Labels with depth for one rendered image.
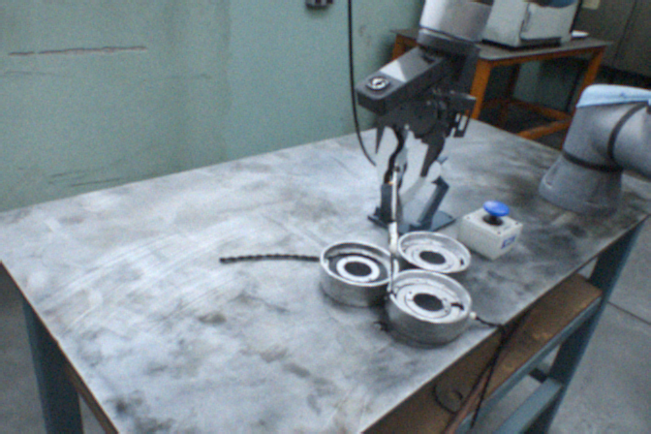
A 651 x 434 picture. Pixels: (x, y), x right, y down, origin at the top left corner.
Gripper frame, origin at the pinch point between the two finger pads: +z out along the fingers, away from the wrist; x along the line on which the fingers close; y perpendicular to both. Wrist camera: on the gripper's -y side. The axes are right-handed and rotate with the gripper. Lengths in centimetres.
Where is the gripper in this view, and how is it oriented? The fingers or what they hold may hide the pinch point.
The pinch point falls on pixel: (391, 192)
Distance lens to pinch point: 70.6
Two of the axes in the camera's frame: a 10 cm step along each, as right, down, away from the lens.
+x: -6.7, -4.4, 6.0
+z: -2.3, 8.9, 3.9
